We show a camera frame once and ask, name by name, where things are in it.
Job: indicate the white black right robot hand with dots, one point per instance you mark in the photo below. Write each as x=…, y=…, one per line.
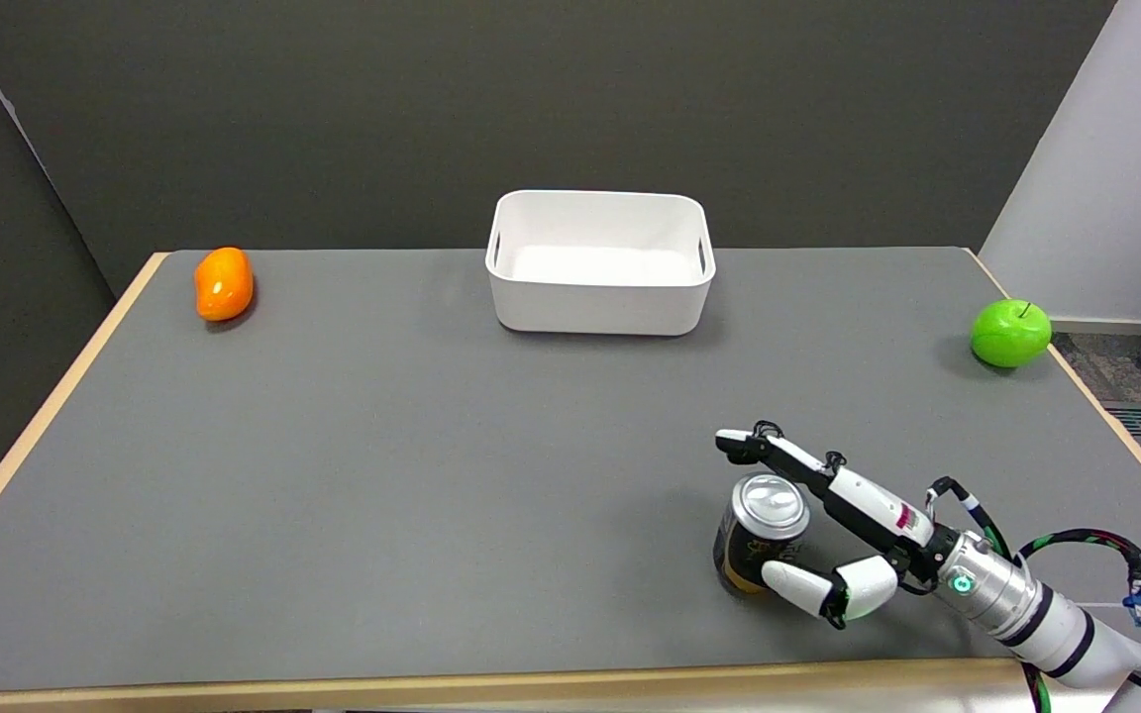
x=848, y=525

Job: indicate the black beverage can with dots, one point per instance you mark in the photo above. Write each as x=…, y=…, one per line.
x=759, y=531

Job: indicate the green apple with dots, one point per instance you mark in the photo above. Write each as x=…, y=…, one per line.
x=1010, y=334

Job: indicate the white plastic storage bin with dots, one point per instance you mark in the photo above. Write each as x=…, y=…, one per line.
x=599, y=262

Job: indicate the orange mango fruit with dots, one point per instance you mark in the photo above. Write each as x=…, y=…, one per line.
x=224, y=283

